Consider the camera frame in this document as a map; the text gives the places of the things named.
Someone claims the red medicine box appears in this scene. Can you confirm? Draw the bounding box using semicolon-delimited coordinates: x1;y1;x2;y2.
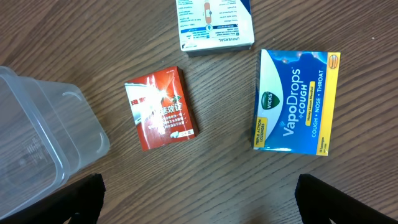
124;66;199;151

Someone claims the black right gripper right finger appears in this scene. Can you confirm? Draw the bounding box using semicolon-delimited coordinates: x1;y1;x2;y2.
295;174;397;224

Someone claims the blue Vicks VapoDrops box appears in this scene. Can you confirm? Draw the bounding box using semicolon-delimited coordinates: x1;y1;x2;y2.
252;49;341;156

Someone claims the clear plastic container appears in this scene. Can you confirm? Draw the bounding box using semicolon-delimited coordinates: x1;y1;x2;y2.
1;67;110;218

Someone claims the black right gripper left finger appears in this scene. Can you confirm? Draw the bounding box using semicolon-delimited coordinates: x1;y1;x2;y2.
1;174;106;224

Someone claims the white bandage box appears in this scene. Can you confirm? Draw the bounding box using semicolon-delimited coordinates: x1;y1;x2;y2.
175;0;254;57

